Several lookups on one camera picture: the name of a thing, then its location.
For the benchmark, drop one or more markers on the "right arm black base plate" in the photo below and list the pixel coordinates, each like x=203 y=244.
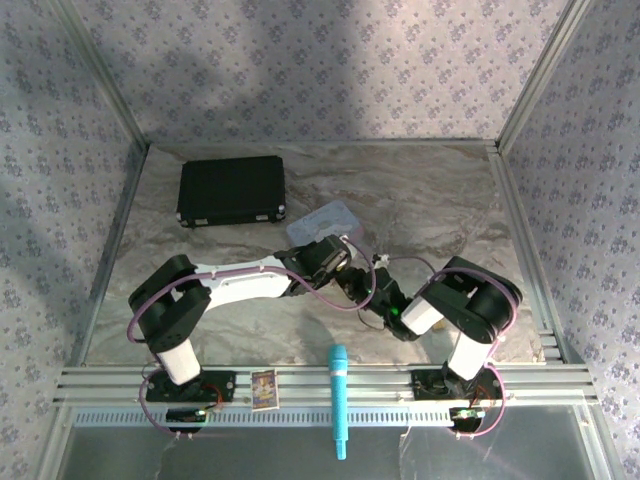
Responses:
x=422 y=387

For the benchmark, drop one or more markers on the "left small circuit board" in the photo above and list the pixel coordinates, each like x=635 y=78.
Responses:
x=182 y=416

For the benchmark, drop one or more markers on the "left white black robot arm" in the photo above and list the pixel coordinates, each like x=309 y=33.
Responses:
x=240 y=285

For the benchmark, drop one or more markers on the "teal marker pen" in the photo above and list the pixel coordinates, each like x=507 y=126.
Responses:
x=337 y=395

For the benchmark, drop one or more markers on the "aluminium rail under arm bases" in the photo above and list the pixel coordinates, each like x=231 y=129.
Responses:
x=375 y=385

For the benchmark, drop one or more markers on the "small circuit board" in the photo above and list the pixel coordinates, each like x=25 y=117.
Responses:
x=182 y=416
x=467 y=416

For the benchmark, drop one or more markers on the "clear plastic bag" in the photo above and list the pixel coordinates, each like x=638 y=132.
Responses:
x=327 y=222

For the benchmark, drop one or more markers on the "small picture card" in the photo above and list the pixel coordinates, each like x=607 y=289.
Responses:
x=264 y=390

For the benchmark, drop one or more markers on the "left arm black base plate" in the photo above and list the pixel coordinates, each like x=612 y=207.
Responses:
x=225 y=387

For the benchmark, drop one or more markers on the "aluminium corner post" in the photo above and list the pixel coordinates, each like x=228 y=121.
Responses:
x=102 y=70
x=544 y=70

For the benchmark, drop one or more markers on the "right small circuit board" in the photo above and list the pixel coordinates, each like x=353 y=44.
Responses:
x=467 y=416

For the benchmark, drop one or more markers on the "aluminium side rail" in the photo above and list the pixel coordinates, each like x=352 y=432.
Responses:
x=111 y=250
x=529 y=250

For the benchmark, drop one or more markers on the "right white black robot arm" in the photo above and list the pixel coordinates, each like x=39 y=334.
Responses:
x=470 y=350

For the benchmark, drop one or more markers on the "small wooden block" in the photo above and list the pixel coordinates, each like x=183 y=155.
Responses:
x=439 y=326

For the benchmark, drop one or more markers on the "black hard case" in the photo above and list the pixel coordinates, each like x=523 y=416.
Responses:
x=230 y=190

